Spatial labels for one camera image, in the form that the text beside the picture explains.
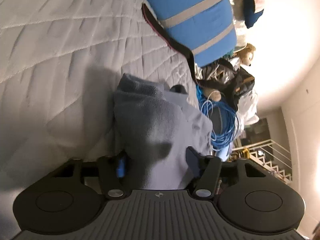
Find grey-blue fleece pants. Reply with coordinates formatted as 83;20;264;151
114;74;213;190

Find white stair railing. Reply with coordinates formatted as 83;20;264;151
229;138;292;185

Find black bag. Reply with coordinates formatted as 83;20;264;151
198;58;255;111

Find brown plush toy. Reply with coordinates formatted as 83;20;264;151
234;43;256;66

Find grey quilted bedspread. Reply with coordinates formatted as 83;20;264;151
1;0;196;198

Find plain blue pillow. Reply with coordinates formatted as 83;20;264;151
243;0;264;29

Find blue pillow grey stripes right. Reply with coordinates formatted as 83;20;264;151
147;0;236;67

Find blue coiled cable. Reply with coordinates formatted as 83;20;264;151
195;84;239;152

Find white thin cable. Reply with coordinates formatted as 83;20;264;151
205;90;222;118

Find black strap red edge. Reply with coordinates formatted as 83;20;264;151
141;2;226;90

